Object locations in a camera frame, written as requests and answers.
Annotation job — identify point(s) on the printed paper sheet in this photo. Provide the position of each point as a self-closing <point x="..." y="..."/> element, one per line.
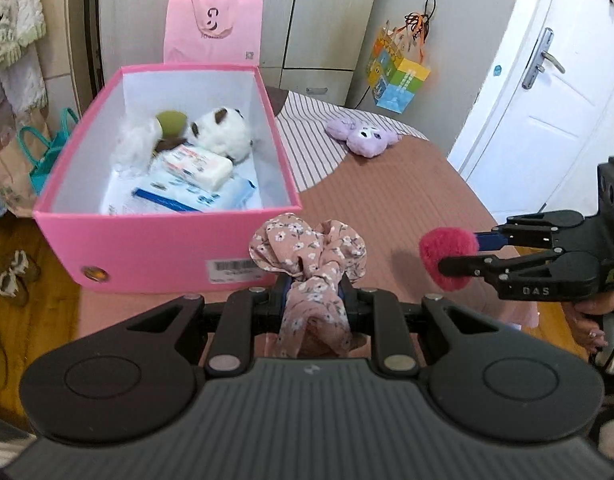
<point x="118" y="197"/>

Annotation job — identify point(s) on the purple plush toy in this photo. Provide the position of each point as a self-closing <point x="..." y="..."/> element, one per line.
<point x="362" y="136"/>

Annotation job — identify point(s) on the pink tote bag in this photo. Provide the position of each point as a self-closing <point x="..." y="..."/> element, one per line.
<point x="212" y="25"/>

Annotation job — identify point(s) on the brown paper bag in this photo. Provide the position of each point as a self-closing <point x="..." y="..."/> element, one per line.
<point x="9" y="180"/>

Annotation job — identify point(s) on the striped bed sheet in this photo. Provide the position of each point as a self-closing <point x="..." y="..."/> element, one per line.
<point x="307" y="125"/>

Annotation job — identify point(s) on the white brown panda plush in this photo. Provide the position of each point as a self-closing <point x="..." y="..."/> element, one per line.
<point x="224" y="130"/>

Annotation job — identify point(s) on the person's right hand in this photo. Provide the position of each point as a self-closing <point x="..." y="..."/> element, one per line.
<point x="589" y="322"/>

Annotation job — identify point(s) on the green soft ball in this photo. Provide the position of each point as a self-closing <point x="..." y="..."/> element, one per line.
<point x="171" y="123"/>

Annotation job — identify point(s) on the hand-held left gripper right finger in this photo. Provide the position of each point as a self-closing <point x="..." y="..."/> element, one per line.
<point x="348" y="305"/>

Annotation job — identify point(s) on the red fluffy pompom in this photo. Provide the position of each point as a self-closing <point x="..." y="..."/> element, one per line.
<point x="447" y="260"/>

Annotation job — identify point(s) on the cream knitted garment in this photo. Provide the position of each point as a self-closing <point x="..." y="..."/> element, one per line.
<point x="12" y="10"/>

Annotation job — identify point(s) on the blue wet wipes pack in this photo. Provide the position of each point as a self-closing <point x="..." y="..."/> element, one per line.
<point x="197" y="196"/>

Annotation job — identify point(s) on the pink storage box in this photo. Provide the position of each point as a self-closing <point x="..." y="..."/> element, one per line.
<point x="152" y="255"/>

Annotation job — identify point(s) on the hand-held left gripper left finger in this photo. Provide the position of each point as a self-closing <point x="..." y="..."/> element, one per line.
<point x="277" y="301"/>

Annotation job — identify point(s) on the colourful hanging gift bag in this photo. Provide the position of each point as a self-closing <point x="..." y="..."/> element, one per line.
<point x="397" y="77"/>

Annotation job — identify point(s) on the pink floral scrunchie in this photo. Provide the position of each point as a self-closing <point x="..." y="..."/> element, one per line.
<point x="312" y="265"/>

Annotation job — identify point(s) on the blue door sticker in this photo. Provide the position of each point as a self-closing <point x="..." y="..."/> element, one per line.
<point x="497" y="70"/>

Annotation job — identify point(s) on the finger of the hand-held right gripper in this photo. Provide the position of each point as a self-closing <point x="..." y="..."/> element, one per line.
<point x="467" y="265"/>
<point x="489" y="240"/>

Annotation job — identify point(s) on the teal gift bag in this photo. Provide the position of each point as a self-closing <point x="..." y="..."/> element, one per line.
<point x="52" y="155"/>

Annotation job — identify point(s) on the white door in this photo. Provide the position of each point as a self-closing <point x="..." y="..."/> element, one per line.
<point x="562" y="110"/>

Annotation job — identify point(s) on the black metal pole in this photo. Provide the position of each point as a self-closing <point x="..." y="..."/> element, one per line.
<point x="94" y="25"/>

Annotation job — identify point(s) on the white tissue pack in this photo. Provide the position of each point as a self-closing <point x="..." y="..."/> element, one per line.
<point x="197" y="166"/>

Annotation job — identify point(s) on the white mesh bath pouf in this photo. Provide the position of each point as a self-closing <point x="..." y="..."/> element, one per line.
<point x="132" y="146"/>

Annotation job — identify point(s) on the grey wardrobe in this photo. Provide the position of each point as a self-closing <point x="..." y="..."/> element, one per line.
<point x="312" y="20"/>

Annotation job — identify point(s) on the white fluffy garment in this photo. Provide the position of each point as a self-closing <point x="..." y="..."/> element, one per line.
<point x="24" y="82"/>

